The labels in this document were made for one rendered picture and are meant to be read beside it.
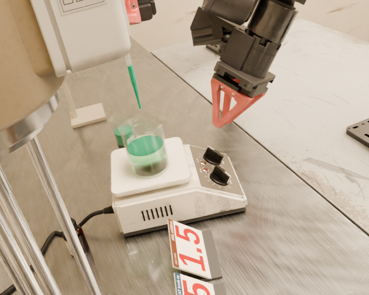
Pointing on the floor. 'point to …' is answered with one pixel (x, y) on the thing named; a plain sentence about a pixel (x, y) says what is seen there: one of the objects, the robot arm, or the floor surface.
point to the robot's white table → (308, 113)
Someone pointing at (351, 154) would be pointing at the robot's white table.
